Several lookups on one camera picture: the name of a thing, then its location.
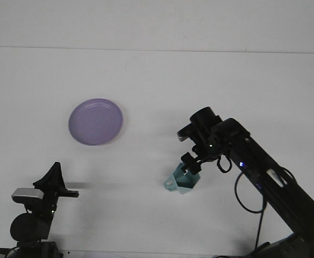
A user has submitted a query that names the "pale blue hexagonal cup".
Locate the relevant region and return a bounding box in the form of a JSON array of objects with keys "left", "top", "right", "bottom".
[{"left": 163, "top": 162, "right": 201, "bottom": 196}]

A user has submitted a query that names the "pale purple round plate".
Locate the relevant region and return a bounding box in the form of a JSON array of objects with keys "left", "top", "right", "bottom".
[{"left": 68, "top": 98, "right": 124, "bottom": 146}]

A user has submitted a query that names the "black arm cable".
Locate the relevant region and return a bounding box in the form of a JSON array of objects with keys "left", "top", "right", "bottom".
[{"left": 234, "top": 171, "right": 267, "bottom": 250}]

